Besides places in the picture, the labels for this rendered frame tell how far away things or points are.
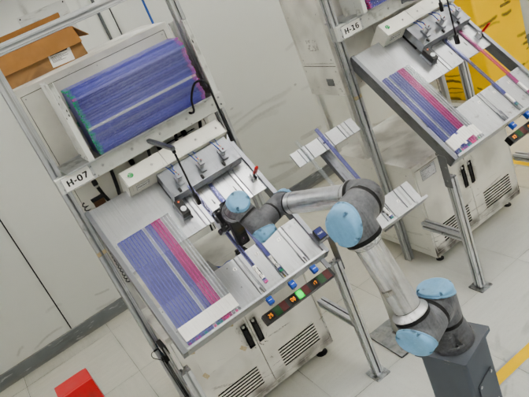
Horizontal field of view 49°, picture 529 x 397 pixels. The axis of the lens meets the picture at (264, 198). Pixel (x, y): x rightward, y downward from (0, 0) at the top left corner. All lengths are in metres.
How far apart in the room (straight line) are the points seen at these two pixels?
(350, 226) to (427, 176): 1.52
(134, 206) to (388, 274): 1.16
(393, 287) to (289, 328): 1.13
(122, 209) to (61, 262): 1.62
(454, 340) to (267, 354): 1.06
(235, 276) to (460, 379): 0.88
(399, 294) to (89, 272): 2.71
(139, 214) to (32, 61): 0.77
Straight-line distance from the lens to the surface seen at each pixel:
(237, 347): 2.69
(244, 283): 2.29
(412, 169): 3.03
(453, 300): 1.92
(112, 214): 2.45
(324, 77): 3.20
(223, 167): 2.46
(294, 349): 2.86
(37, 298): 4.08
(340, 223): 1.64
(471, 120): 2.93
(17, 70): 2.63
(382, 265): 1.71
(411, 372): 2.79
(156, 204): 2.45
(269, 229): 1.93
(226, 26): 4.23
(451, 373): 2.06
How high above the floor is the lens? 1.93
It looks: 24 degrees down
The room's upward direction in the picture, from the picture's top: 23 degrees counter-clockwise
